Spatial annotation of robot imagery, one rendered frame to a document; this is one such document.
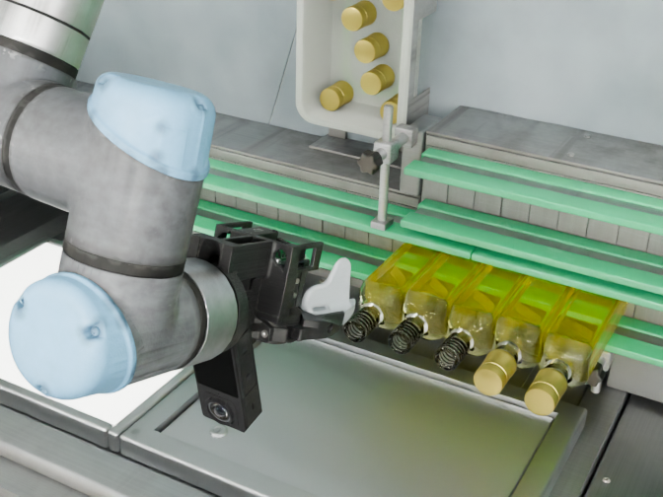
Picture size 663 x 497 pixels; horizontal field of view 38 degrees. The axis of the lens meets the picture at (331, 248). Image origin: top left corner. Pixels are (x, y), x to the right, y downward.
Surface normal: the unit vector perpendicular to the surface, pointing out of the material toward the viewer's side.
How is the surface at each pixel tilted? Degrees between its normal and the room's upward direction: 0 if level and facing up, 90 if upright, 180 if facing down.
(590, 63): 0
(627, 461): 90
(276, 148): 90
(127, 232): 38
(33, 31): 52
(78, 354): 20
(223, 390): 10
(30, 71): 59
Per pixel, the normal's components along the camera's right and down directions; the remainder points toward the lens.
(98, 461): 0.03, -0.88
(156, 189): 0.42, 0.28
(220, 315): 0.90, 0.00
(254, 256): 0.88, 0.26
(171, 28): -0.48, 0.40
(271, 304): -0.43, 0.07
